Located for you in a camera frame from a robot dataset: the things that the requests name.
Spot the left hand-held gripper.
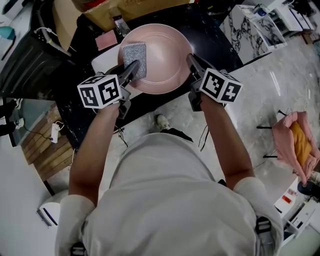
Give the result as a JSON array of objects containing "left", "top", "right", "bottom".
[{"left": 76, "top": 59, "right": 141, "bottom": 120}]

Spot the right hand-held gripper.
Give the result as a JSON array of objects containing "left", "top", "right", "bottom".
[{"left": 186, "top": 53, "right": 244, "bottom": 113}]

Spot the silver scrubbing cloth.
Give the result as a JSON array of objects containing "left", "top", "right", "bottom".
[{"left": 121, "top": 41, "right": 148, "bottom": 82}]

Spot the large pink plate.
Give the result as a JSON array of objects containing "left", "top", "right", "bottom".
[{"left": 117, "top": 23, "right": 195, "bottom": 95}]

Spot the person's left forearm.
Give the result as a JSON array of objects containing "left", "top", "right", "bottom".
[{"left": 68, "top": 102, "right": 121, "bottom": 208}]

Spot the person's right forearm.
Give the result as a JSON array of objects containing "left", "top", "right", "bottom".
[{"left": 199, "top": 93, "right": 256, "bottom": 191}]

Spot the white rectangular sink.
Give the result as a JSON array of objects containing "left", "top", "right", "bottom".
[{"left": 91, "top": 48, "right": 143, "bottom": 96}]

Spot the black marble counter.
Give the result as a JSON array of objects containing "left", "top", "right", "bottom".
[{"left": 53, "top": 4, "right": 245, "bottom": 151}]

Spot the pink cloth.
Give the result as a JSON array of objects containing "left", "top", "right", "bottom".
[{"left": 94, "top": 32, "right": 118, "bottom": 51}]

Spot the chrome faucet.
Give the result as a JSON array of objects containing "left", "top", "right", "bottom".
[{"left": 113, "top": 16, "right": 132, "bottom": 38}]

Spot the white marble pattern cabinet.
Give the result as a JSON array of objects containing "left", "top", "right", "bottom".
[{"left": 219, "top": 4, "right": 288, "bottom": 66}]

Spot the person's white right shoe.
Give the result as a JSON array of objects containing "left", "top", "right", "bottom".
[{"left": 155, "top": 113, "right": 171, "bottom": 131}]

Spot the large cardboard box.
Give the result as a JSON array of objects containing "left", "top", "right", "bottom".
[{"left": 82, "top": 0, "right": 195, "bottom": 30}]

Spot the red plastic item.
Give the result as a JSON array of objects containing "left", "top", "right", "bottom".
[{"left": 82, "top": 0, "right": 107, "bottom": 12}]

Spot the cardboard sheet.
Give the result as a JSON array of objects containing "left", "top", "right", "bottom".
[{"left": 51, "top": 0, "right": 85, "bottom": 52}]

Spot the white power strip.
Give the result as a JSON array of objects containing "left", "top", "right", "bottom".
[{"left": 49, "top": 122, "right": 61, "bottom": 144}]

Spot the black drawer cabinet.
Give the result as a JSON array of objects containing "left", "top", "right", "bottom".
[{"left": 0, "top": 24, "right": 76, "bottom": 100}]

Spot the pink chair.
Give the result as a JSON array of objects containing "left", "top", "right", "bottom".
[{"left": 256, "top": 111, "right": 320, "bottom": 185}]

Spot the wooden step platform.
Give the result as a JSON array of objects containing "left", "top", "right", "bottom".
[{"left": 19, "top": 103, "right": 78, "bottom": 182}]

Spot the yellow cushion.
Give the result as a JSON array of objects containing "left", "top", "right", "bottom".
[{"left": 289, "top": 121, "right": 313, "bottom": 167}]

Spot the person's white shirt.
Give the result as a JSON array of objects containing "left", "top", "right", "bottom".
[{"left": 55, "top": 132, "right": 285, "bottom": 256}]

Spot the white curved desk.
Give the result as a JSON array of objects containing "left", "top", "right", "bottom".
[{"left": 273, "top": 174, "right": 305, "bottom": 220}]

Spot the white cylindrical device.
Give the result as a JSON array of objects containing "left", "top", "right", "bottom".
[{"left": 36, "top": 191, "right": 70, "bottom": 228}]

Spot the black round stool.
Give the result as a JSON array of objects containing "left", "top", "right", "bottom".
[{"left": 297, "top": 181, "right": 320, "bottom": 201}]

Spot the white shelf unit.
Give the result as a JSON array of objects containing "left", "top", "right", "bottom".
[{"left": 283, "top": 198, "right": 320, "bottom": 238}]

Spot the grey harness strap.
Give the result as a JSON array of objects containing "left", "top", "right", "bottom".
[
  {"left": 71, "top": 241, "right": 87, "bottom": 256},
  {"left": 254, "top": 216, "right": 276, "bottom": 256}
]

